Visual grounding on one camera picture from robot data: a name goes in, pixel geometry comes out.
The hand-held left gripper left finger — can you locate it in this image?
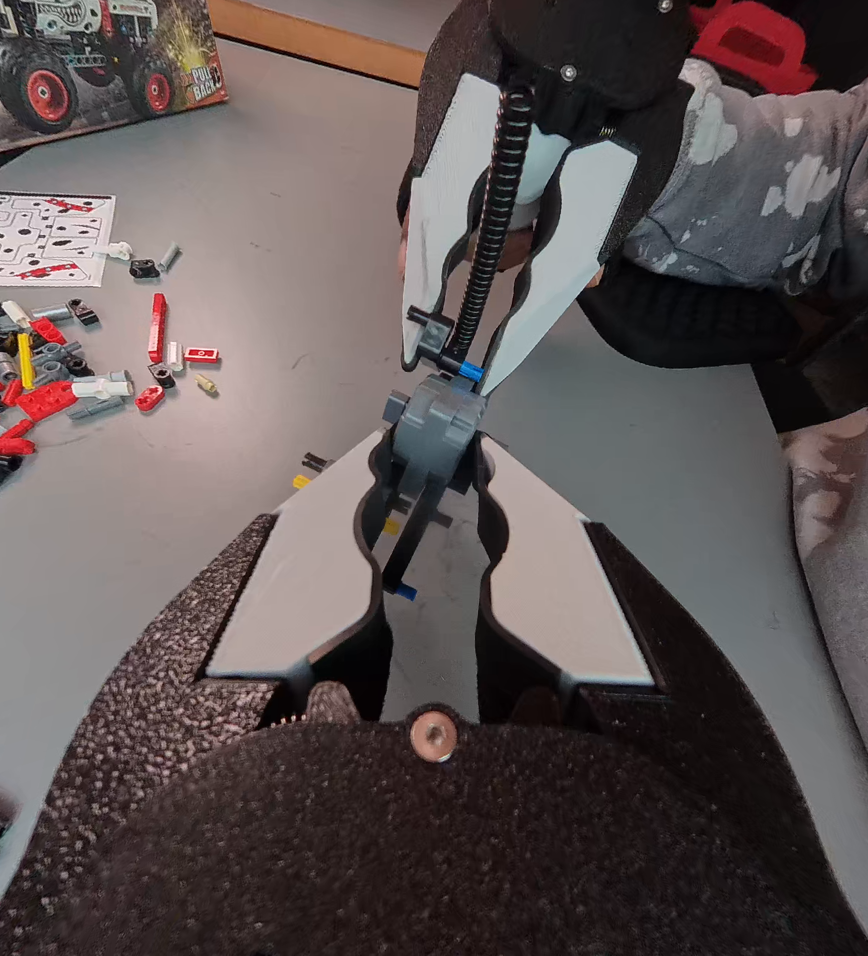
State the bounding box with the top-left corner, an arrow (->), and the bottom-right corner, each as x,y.
206,429 -> 393,681

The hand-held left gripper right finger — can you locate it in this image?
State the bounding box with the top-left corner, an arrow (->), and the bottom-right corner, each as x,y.
473,439 -> 656,687

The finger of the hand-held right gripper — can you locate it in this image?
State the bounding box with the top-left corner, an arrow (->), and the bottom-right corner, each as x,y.
401,72 -> 509,372
477,136 -> 639,398

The black ribbed hose with connector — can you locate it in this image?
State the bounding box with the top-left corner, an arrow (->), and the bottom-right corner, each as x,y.
406,84 -> 537,379

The grey toy motor assembly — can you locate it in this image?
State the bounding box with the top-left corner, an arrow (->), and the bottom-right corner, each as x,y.
292,372 -> 513,602

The grey desk with wooden edge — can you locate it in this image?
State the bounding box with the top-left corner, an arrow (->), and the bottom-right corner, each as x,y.
206,0 -> 468,91

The person's right hand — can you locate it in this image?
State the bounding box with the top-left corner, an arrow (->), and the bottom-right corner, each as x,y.
497,219 -> 548,272

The black chair armrest pad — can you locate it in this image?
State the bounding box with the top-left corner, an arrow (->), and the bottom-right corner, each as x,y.
578,261 -> 804,370

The red plastic container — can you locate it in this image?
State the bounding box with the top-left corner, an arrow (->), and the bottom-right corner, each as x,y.
690,0 -> 821,96

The person's grey hoodie torso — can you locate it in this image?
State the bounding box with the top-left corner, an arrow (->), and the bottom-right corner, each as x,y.
777,366 -> 868,845

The pile of mixed toy parts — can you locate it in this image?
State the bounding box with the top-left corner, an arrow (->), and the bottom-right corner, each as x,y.
0,239 -> 182,516

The toy truck set box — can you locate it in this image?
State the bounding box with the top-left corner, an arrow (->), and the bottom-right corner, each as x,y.
0,0 -> 230,163

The sticker sheet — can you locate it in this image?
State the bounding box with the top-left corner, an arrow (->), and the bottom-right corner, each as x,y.
0,190 -> 118,288

